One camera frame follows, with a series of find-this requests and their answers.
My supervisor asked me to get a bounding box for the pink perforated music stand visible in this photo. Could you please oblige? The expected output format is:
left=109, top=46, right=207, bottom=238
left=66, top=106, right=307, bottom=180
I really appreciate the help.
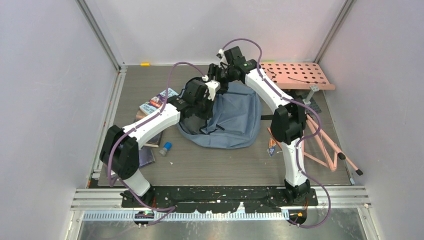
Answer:
left=259, top=62, right=363, bottom=176

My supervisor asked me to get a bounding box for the colourful treehouse paperback book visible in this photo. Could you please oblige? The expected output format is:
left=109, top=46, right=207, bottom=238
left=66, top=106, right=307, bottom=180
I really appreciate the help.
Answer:
left=139, top=88, right=178, bottom=115

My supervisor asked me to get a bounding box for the orange pencil left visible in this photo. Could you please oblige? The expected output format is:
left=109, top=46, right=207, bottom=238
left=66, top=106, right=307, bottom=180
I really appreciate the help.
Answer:
left=267, top=127, right=282, bottom=149

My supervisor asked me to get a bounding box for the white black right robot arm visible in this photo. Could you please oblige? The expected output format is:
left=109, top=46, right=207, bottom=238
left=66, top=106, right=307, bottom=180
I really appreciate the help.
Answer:
left=208, top=46, right=311, bottom=205

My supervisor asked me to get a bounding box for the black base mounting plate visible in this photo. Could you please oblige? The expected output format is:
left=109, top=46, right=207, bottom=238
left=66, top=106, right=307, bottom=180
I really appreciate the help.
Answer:
left=140, top=185, right=318, bottom=214

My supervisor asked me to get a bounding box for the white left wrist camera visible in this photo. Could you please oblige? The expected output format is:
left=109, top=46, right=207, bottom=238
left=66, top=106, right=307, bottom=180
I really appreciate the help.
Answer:
left=201, top=75, right=221, bottom=101

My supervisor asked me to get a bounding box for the dark Tale of Two Cities book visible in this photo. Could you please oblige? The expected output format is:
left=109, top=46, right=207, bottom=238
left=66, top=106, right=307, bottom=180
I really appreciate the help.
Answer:
left=134, top=109, right=163, bottom=148

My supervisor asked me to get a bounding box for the orange triangular sticker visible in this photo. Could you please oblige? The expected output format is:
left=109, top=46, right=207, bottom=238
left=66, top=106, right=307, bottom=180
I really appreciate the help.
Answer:
left=268, top=137, right=277, bottom=149

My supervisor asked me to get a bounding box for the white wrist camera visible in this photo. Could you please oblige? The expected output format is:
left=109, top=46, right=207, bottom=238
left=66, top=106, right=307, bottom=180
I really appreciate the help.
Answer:
left=201, top=75, right=221, bottom=101
left=216, top=49, right=228, bottom=64

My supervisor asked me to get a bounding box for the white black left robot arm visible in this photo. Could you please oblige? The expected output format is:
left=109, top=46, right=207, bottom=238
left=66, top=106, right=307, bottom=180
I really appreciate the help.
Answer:
left=99, top=79, right=220, bottom=207

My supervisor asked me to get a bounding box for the grey lego plate with post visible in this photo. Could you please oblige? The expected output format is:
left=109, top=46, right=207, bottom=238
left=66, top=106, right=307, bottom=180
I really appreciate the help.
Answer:
left=295, top=85, right=322, bottom=114

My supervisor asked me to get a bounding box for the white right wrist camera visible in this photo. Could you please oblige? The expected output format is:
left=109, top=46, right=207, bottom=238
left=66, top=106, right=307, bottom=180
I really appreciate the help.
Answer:
left=216, top=49, right=228, bottom=64

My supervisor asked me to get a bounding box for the blue grey student backpack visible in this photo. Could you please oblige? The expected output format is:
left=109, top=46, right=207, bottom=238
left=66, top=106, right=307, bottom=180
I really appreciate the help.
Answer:
left=176, top=83, right=263, bottom=149

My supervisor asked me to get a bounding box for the blue capped glue stick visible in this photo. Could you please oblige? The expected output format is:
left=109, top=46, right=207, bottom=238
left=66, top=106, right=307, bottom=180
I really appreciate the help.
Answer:
left=159, top=142, right=172, bottom=156

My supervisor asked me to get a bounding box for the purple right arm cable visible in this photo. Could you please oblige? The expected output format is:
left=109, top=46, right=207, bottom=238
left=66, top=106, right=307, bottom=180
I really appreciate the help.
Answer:
left=218, top=38, right=332, bottom=229

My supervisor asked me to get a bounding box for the dark blue galaxy cover book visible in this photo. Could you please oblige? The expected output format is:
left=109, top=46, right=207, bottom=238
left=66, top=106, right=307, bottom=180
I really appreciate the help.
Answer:
left=138, top=146, right=156, bottom=168

